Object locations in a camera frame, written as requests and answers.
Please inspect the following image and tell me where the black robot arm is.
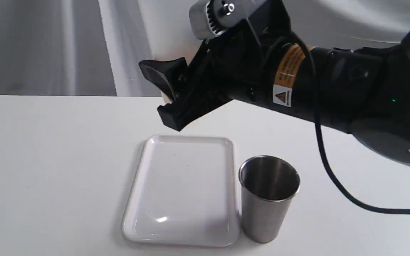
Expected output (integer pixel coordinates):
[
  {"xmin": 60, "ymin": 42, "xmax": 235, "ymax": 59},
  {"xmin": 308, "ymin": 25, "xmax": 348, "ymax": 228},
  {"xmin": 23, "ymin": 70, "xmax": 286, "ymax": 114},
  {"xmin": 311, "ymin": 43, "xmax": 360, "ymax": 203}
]
[{"xmin": 139, "ymin": 0, "xmax": 410, "ymax": 166}]

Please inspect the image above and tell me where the grey backdrop cloth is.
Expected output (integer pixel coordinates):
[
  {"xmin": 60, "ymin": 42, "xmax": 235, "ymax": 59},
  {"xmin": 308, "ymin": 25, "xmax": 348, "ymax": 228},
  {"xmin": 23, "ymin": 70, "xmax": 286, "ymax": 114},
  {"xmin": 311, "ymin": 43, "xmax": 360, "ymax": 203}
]
[{"xmin": 0, "ymin": 0, "xmax": 410, "ymax": 97}]

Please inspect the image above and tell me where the white plastic tray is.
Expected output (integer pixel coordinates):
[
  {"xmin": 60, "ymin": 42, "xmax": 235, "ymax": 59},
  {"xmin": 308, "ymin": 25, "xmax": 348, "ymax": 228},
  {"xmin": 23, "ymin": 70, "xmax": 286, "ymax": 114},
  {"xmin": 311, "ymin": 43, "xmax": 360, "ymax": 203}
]
[{"xmin": 121, "ymin": 134, "xmax": 240, "ymax": 247}]

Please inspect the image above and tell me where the translucent squeeze bottle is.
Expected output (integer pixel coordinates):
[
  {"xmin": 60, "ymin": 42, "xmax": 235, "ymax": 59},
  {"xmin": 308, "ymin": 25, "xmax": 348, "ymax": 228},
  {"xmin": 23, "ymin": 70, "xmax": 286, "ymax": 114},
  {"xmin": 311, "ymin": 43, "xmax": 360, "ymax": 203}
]
[{"xmin": 138, "ymin": 0, "xmax": 201, "ymax": 63}]

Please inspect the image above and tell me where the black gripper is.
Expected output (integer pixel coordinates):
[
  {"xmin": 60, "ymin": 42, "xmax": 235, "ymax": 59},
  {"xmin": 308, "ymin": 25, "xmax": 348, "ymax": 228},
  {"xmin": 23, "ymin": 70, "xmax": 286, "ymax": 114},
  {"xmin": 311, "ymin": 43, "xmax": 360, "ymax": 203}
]
[{"xmin": 138, "ymin": 0, "xmax": 298, "ymax": 131}]

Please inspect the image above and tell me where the stainless steel cup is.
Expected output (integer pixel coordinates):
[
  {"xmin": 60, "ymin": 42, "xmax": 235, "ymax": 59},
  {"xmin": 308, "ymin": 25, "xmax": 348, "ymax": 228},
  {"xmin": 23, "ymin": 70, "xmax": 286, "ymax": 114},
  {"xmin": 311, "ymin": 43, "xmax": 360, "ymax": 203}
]
[{"xmin": 238, "ymin": 155, "xmax": 301, "ymax": 244}]

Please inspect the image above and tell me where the black cable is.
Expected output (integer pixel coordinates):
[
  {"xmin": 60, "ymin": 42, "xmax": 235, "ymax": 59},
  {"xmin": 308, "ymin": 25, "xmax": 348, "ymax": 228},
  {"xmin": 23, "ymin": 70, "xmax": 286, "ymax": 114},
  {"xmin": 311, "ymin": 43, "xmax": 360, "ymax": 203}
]
[{"xmin": 287, "ymin": 25, "xmax": 410, "ymax": 216}]

